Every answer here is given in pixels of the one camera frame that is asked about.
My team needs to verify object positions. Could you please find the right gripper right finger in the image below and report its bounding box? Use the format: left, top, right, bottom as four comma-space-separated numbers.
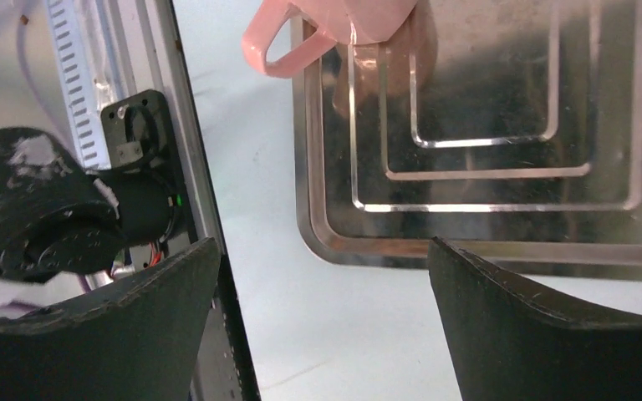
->
427, 238, 642, 400

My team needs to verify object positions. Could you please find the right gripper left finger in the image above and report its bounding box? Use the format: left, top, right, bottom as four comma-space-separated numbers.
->
0, 239, 221, 400

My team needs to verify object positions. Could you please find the pink cup front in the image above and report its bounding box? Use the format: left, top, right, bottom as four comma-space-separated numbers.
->
241, 0, 417, 79

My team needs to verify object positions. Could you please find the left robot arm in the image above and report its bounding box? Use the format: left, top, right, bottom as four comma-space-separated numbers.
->
0, 127, 185, 309

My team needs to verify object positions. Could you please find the metal tray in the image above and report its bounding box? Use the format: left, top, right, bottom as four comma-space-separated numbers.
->
293, 1, 642, 280

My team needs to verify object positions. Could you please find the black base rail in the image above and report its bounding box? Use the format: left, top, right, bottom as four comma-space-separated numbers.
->
99, 0, 261, 401

